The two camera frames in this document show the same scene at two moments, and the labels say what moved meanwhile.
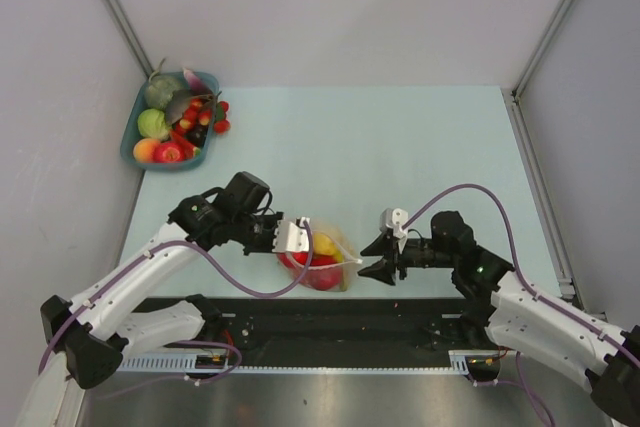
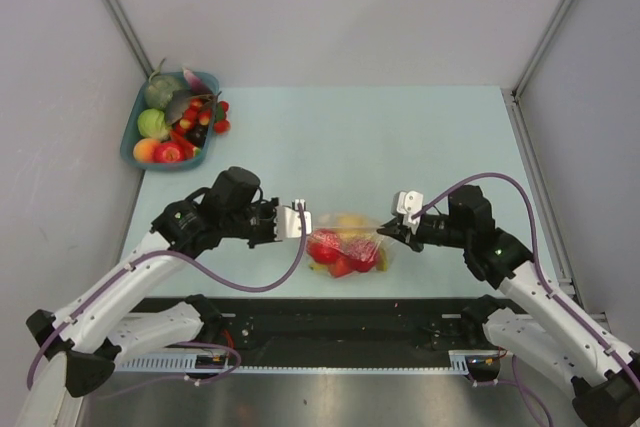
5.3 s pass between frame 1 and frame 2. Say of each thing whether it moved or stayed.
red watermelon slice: stayed
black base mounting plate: stayed
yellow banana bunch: moved
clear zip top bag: moved
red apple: moved
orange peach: stayed
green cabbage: stayed
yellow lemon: moved
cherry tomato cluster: stayed
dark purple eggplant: stayed
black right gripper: moved
